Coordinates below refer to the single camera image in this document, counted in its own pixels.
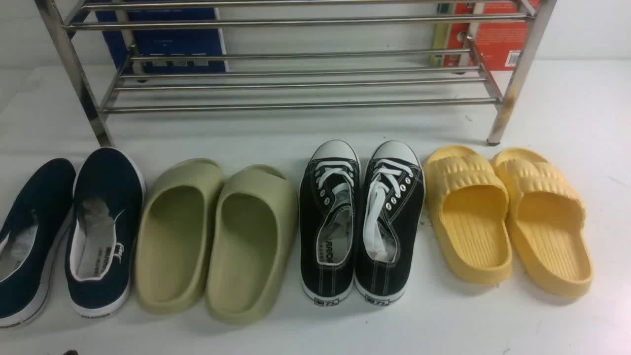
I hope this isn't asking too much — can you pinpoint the yellow slide right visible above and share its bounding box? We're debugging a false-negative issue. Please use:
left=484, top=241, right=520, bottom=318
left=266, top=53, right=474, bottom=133
left=491, top=147, right=593, bottom=298

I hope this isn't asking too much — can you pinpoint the black canvas sneaker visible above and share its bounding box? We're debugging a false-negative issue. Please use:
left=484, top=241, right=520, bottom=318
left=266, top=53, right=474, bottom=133
left=353, top=140, right=426, bottom=306
left=298, top=140, right=361, bottom=307

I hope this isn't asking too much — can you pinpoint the olive green slide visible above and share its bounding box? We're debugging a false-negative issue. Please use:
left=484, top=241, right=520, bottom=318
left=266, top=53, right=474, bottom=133
left=135, top=158, right=224, bottom=315
left=205, top=165, right=298, bottom=325

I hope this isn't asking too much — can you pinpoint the stainless steel shoe rack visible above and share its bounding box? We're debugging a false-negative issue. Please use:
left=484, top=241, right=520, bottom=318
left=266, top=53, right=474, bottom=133
left=35, top=0, right=557, bottom=146

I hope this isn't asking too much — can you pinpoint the blue box behind rack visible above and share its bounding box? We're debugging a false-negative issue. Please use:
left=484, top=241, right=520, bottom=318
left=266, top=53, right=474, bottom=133
left=102, top=7, right=228, bottom=74

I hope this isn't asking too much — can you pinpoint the black canvas sneaker right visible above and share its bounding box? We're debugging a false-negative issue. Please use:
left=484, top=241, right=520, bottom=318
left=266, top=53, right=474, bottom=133
left=353, top=140, right=426, bottom=306

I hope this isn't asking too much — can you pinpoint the yellow slide left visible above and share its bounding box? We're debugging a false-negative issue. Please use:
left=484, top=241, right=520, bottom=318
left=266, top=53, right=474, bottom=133
left=423, top=145, right=513, bottom=285

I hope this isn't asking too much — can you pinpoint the red box behind rack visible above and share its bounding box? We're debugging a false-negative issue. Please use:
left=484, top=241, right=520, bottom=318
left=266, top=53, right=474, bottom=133
left=432, top=0, right=527, bottom=71

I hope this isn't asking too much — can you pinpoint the olive green slide left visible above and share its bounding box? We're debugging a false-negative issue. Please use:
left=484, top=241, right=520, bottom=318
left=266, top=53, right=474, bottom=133
left=135, top=158, right=224, bottom=315

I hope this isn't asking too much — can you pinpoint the black canvas sneaker left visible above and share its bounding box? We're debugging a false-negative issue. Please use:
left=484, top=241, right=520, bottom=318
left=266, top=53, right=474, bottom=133
left=298, top=140, right=361, bottom=307

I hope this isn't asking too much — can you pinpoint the yellow slide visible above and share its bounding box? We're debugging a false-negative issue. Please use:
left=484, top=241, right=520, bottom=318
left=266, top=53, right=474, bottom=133
left=423, top=145, right=513, bottom=285
left=491, top=147, right=593, bottom=298

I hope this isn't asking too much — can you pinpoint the olive green slide right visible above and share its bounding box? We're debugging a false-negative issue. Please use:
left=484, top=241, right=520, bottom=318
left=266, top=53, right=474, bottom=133
left=205, top=165, right=298, bottom=325

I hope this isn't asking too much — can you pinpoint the navy slip-on shoe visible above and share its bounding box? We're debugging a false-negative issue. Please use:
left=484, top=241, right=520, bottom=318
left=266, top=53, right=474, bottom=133
left=65, top=147, right=146, bottom=319
left=0, top=159, right=76, bottom=329

